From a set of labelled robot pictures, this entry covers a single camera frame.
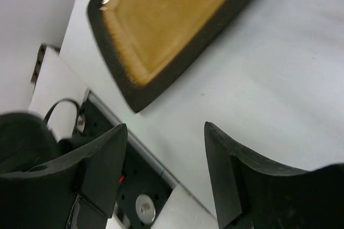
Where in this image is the metal rail at table front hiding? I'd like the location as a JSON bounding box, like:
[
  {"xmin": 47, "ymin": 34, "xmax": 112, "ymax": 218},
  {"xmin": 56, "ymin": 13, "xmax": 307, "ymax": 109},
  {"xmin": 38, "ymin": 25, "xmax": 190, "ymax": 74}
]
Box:
[{"xmin": 88, "ymin": 91, "xmax": 180, "ymax": 189}]

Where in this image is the brown square plate black rim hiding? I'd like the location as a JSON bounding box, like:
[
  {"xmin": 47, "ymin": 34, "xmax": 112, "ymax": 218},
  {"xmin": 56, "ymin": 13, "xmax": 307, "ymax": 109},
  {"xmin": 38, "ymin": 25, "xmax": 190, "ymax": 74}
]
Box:
[{"xmin": 87, "ymin": 0, "xmax": 251, "ymax": 113}]

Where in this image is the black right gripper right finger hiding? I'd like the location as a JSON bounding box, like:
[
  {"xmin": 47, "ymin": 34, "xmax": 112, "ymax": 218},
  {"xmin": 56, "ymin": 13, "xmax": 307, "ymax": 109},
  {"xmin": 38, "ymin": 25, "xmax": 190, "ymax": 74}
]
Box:
[{"xmin": 204, "ymin": 122, "xmax": 314, "ymax": 228}]

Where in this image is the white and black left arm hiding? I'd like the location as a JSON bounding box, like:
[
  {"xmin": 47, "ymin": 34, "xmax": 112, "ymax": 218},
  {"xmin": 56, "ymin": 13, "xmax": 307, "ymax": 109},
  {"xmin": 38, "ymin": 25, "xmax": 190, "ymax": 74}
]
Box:
[{"xmin": 1, "ymin": 98, "xmax": 81, "ymax": 174}]

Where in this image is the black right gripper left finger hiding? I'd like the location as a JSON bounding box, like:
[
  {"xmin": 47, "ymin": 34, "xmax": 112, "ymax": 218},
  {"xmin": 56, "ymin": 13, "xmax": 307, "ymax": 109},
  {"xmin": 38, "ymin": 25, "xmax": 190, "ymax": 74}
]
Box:
[{"xmin": 1, "ymin": 124, "xmax": 127, "ymax": 218}]

